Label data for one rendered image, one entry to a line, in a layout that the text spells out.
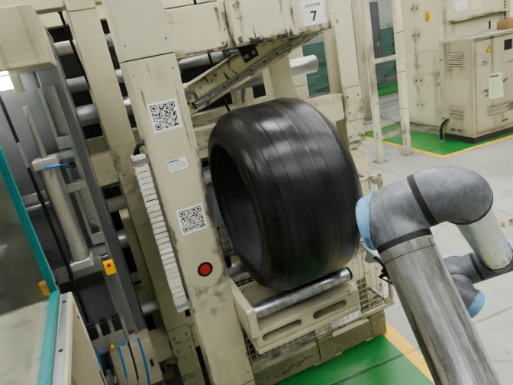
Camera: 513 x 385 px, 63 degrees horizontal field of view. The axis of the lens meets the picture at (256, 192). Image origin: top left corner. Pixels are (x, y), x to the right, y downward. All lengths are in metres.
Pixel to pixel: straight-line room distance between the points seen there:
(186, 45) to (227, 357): 0.98
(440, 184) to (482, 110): 4.97
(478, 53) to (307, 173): 4.75
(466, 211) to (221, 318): 0.77
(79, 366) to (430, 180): 0.78
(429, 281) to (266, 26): 0.97
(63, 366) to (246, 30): 1.11
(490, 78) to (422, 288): 5.08
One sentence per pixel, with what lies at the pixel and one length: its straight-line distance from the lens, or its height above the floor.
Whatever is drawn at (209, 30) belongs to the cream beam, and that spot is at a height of 1.70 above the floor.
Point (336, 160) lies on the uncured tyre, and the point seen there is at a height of 1.32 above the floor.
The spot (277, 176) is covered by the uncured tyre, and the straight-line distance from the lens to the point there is 1.05.
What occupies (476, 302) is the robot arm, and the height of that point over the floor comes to 0.86.
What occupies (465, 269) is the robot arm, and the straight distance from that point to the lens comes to 1.44.
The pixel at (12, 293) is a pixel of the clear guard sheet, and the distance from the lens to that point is 0.64.
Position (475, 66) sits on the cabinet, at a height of 0.92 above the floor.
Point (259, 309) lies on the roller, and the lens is 1.28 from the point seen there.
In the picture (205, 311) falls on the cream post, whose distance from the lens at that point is 1.31.
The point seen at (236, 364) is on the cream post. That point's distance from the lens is 1.45.
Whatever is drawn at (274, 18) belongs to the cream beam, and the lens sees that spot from 1.50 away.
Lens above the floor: 1.63
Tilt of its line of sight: 19 degrees down
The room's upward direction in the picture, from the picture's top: 11 degrees counter-clockwise
